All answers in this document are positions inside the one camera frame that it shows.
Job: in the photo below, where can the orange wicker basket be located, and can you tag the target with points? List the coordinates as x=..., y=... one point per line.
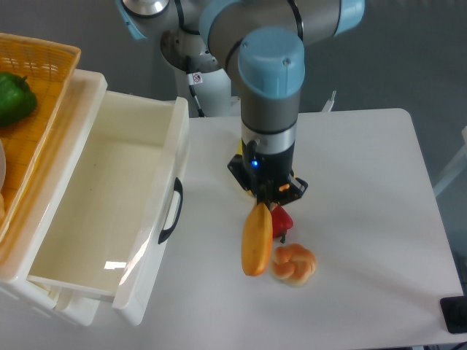
x=48, y=67

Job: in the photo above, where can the white drawer cabinet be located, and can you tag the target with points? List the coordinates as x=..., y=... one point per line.
x=40, y=201

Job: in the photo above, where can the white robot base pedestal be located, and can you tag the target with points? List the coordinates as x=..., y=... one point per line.
x=198, y=76

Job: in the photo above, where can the red bell pepper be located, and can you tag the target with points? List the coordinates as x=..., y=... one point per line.
x=281, y=223

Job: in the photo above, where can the black drawer handle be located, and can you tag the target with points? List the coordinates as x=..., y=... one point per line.
x=174, y=212

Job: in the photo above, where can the white upper drawer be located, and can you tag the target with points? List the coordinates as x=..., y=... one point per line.
x=103, y=240

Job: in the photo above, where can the yellow banana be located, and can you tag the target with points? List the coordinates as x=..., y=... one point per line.
x=239, y=149

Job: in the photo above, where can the white plate in basket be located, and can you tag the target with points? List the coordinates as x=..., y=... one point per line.
x=3, y=165

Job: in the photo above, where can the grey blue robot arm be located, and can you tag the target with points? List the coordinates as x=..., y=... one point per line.
x=258, y=48

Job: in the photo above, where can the round knotted bread roll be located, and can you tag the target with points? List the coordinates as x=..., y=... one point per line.
x=293, y=264

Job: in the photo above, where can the green bell pepper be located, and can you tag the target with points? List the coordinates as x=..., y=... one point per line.
x=18, y=101

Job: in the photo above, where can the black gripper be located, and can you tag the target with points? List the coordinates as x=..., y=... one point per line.
x=269, y=178

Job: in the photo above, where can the black device at edge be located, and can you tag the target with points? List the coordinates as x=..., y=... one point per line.
x=454, y=313

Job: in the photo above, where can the long orange baguette bread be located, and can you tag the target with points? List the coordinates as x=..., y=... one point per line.
x=257, y=237

